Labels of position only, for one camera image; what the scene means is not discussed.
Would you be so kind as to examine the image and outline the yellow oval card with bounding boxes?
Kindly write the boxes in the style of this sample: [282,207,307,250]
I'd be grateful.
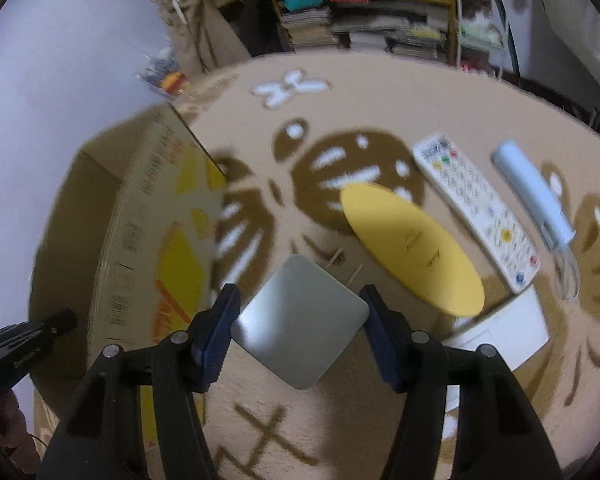
[340,182,485,317]

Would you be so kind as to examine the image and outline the white square box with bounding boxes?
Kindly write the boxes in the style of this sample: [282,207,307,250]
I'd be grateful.
[230,254,370,391]

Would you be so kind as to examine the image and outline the white remote control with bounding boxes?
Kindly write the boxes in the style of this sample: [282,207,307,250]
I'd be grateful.
[412,132,541,295]

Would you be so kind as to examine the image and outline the dark hanging clothes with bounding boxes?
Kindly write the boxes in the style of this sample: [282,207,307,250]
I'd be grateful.
[225,0,291,56]

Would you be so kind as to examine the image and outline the white folded mattress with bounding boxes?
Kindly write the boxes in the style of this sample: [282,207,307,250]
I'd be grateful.
[535,0,600,106]

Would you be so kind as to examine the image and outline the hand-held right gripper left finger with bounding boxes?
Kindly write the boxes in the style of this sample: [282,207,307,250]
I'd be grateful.
[36,284,243,480]

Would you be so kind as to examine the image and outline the stack of old books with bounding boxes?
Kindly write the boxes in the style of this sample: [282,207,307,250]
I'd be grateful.
[280,7,338,51]

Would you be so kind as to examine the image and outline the green tissue pack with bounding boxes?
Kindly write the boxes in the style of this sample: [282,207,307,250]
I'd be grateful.
[460,17,506,48]

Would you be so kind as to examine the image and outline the beige coat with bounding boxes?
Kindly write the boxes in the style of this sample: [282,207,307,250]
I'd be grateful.
[152,0,253,81]

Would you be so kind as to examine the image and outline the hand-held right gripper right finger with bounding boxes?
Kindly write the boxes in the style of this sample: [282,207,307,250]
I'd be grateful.
[358,284,563,480]

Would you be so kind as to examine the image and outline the cardboard box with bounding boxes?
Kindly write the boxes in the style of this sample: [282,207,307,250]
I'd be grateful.
[27,102,228,461]

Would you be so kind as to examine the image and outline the pink and white bottles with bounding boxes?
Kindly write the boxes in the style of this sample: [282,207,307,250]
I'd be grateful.
[460,60,496,77]

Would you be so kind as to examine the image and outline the white rectangular device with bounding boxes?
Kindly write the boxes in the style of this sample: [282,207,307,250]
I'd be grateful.
[440,287,551,441]

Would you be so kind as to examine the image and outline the person's left forearm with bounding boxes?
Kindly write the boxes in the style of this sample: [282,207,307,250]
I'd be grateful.
[0,395,41,478]

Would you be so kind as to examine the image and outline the pile of flat magazines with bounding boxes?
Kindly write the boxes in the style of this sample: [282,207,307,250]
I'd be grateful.
[330,2,453,63]

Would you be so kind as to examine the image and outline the light blue handheld device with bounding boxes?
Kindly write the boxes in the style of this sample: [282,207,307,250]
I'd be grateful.
[491,140,581,303]

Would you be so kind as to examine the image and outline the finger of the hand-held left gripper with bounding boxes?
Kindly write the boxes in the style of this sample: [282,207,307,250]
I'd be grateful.
[0,309,78,361]
[0,330,37,401]

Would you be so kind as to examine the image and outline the bag of plush toys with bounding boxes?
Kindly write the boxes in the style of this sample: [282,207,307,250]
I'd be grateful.
[137,47,191,98]

